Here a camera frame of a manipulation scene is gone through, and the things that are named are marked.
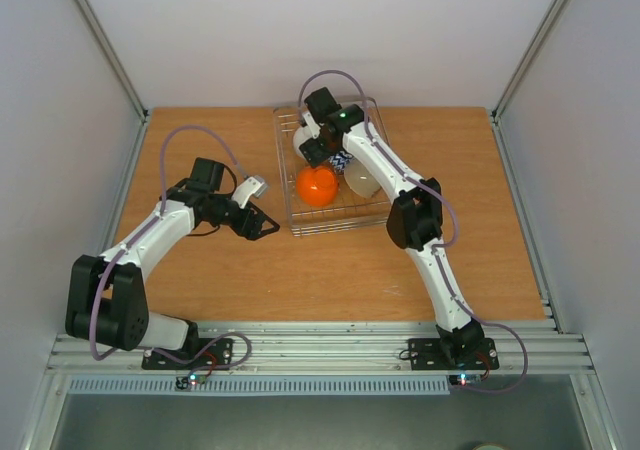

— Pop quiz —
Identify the plain white bottom bowl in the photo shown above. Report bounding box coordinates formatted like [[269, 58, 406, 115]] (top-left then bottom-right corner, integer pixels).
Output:
[[292, 126, 313, 159]]

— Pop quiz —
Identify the red patterned ceramic bowl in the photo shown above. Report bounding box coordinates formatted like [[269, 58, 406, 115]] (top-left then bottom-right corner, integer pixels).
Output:
[[328, 151, 354, 175]]

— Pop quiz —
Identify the orange white ceramic bowl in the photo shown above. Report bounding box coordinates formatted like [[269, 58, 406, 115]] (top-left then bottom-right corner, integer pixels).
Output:
[[295, 166, 339, 207]]

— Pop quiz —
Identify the chrome wire dish rack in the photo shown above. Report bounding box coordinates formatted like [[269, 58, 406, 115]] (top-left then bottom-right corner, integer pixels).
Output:
[[273, 104, 391, 236]]

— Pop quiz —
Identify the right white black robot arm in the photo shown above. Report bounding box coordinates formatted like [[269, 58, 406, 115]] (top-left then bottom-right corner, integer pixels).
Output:
[[298, 87, 485, 368]]

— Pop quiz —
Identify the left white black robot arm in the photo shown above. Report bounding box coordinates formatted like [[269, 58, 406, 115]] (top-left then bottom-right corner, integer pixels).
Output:
[[65, 158, 279, 368]]

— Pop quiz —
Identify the left small circuit board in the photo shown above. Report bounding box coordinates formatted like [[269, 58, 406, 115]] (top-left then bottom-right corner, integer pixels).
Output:
[[174, 375, 207, 391]]

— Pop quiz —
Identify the small circuit board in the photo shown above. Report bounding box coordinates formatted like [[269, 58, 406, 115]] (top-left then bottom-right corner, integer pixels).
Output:
[[174, 375, 207, 391], [449, 373, 486, 387]]

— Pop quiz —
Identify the right small circuit board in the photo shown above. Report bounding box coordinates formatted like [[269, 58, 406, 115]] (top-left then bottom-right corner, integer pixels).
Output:
[[449, 373, 486, 387]]

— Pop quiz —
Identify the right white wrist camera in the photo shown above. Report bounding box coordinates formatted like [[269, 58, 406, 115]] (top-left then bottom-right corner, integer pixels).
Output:
[[301, 111, 320, 138]]

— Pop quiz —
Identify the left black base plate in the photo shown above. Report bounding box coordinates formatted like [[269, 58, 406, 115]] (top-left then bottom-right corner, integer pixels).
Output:
[[141, 337, 234, 371]]

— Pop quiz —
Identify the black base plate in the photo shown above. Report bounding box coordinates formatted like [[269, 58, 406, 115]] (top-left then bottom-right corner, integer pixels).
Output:
[[141, 337, 234, 371], [406, 338, 500, 371]]

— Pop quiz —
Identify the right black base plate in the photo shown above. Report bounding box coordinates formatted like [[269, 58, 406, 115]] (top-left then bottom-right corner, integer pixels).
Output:
[[406, 338, 500, 371]]

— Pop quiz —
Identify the grey slotted cable duct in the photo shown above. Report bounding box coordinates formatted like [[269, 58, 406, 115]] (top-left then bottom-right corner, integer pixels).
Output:
[[67, 375, 449, 397]]

